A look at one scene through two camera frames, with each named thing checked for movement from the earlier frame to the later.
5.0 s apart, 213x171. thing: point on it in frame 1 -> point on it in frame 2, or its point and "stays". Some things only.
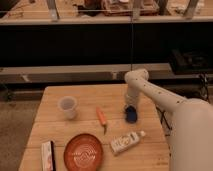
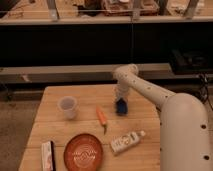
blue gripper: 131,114 -> 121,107
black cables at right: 204,84 stays
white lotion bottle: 124,142 stays
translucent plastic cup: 68,105 stays
